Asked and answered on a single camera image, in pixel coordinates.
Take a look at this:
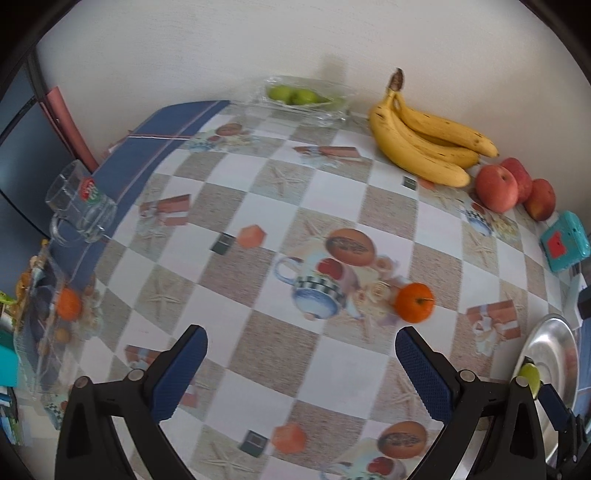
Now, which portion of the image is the teal packet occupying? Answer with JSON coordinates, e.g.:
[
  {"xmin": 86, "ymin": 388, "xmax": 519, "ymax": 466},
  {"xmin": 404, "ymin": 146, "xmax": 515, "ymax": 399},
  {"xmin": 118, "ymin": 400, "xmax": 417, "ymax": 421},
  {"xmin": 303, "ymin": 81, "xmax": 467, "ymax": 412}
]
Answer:
[{"xmin": 0, "ymin": 344, "xmax": 21, "ymax": 386}]

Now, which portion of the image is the green mango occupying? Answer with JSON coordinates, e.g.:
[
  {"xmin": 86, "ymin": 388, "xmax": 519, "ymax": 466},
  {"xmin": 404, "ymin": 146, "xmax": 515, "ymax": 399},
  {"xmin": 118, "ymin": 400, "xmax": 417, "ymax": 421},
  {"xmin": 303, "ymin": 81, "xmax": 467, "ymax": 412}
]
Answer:
[{"xmin": 519, "ymin": 363, "xmax": 542, "ymax": 400}]

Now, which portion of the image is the small orange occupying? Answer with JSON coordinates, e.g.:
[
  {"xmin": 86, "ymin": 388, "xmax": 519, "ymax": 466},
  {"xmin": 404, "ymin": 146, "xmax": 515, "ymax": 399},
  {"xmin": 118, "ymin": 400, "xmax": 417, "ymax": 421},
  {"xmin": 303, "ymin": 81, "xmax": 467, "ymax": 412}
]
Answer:
[{"xmin": 55, "ymin": 288, "xmax": 83, "ymax": 321}]

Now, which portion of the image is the dark cabinet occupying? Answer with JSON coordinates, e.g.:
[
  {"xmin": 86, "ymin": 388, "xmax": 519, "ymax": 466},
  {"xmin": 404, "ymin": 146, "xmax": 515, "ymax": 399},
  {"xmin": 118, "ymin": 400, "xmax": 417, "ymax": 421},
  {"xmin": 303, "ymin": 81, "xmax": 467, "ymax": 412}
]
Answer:
[{"xmin": 0, "ymin": 51, "xmax": 98, "ymax": 296}]

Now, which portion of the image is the red apple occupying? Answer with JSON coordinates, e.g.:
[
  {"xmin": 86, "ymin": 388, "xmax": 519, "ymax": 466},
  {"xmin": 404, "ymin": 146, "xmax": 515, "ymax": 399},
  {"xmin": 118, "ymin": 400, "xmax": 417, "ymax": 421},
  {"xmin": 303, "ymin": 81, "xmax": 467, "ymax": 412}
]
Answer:
[
  {"xmin": 524, "ymin": 178, "xmax": 557, "ymax": 221},
  {"xmin": 475, "ymin": 165, "xmax": 520, "ymax": 213},
  {"xmin": 501, "ymin": 158, "xmax": 534, "ymax": 204}
]

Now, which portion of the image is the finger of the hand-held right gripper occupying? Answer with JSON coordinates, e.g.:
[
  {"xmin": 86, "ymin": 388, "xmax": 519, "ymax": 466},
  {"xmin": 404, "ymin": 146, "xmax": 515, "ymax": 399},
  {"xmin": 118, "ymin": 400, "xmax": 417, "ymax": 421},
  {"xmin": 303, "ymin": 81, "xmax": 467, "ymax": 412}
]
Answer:
[{"xmin": 539, "ymin": 383, "xmax": 583, "ymax": 444}]

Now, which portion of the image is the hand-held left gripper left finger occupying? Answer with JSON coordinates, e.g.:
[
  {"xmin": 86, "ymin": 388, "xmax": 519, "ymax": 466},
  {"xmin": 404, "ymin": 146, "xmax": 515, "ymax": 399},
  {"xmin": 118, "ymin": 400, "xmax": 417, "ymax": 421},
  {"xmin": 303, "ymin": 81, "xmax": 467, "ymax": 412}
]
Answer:
[{"xmin": 55, "ymin": 324, "xmax": 209, "ymax": 480}]

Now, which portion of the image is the red apple front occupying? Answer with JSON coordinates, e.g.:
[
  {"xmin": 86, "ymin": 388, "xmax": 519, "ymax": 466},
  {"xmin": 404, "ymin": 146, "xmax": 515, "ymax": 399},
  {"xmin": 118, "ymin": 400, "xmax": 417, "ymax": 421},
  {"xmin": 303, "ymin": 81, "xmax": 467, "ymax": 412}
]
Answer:
[{"xmin": 475, "ymin": 165, "xmax": 520, "ymax": 213}]

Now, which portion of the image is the pink roll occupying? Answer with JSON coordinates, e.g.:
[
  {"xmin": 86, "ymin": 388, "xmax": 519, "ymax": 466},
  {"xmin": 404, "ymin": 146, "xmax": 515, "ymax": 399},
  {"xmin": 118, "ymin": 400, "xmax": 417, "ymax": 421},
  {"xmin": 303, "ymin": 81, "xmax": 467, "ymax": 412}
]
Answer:
[{"xmin": 44, "ymin": 86, "xmax": 100, "ymax": 172}]

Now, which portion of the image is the clear glass mug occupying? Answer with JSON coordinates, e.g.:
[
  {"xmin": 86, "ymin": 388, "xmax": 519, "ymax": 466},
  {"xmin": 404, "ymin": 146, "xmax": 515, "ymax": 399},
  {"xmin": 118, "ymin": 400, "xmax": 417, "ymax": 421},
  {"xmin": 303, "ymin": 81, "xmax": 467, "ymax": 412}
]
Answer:
[{"xmin": 45, "ymin": 160, "xmax": 117, "ymax": 245}]

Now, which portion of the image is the clear plastic tray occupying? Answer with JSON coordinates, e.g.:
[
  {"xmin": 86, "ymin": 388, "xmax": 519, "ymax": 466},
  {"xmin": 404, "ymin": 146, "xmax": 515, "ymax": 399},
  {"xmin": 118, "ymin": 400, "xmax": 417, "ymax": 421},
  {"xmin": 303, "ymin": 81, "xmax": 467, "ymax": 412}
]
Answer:
[
  {"xmin": 249, "ymin": 76, "xmax": 358, "ymax": 126},
  {"xmin": 13, "ymin": 251, "xmax": 100, "ymax": 393}
]

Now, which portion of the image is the red apple middle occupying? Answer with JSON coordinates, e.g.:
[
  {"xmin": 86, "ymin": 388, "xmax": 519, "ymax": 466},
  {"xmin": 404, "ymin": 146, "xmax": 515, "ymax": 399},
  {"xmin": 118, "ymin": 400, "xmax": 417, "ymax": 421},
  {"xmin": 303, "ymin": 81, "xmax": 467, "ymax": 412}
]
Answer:
[{"xmin": 501, "ymin": 158, "xmax": 534, "ymax": 204}]

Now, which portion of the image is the teal box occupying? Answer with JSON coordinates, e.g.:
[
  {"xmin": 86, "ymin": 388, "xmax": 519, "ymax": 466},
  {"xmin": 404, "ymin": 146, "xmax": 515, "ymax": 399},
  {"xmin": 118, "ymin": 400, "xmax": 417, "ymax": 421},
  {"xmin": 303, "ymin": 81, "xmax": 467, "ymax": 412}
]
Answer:
[{"xmin": 540, "ymin": 211, "xmax": 591, "ymax": 273}]

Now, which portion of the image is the red apple right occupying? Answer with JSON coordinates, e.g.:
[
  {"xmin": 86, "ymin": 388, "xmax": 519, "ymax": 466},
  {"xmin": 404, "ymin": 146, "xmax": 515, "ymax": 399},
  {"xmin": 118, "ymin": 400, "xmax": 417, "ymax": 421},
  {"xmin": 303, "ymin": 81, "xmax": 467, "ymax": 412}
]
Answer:
[{"xmin": 524, "ymin": 178, "xmax": 557, "ymax": 221}]

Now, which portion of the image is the orange with stem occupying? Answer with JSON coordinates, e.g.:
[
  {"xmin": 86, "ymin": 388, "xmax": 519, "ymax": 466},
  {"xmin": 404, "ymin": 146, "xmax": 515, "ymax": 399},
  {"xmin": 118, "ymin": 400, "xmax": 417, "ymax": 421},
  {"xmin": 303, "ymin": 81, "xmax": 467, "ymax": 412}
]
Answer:
[{"xmin": 394, "ymin": 282, "xmax": 436, "ymax": 323}]

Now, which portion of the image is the yellow banana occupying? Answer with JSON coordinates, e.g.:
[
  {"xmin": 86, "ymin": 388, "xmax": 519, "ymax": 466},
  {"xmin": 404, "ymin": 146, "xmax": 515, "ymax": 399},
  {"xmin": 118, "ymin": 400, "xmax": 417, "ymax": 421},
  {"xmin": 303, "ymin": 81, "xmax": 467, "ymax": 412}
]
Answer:
[
  {"xmin": 368, "ymin": 99, "xmax": 472, "ymax": 188},
  {"xmin": 392, "ymin": 68, "xmax": 500, "ymax": 158},
  {"xmin": 388, "ymin": 92, "xmax": 481, "ymax": 169}
]

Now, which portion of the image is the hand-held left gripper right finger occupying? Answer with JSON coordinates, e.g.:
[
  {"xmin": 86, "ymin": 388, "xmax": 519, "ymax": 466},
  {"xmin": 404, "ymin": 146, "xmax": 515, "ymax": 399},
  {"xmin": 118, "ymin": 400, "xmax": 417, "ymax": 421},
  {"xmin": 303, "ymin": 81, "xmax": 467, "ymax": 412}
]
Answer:
[{"xmin": 395, "ymin": 325, "xmax": 551, "ymax": 480}]

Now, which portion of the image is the round metal plate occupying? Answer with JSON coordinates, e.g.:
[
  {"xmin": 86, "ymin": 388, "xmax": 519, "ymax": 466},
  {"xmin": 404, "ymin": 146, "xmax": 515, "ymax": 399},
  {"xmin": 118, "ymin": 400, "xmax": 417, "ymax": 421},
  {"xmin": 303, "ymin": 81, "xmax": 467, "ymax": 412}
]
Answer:
[{"xmin": 510, "ymin": 314, "xmax": 581, "ymax": 467}]

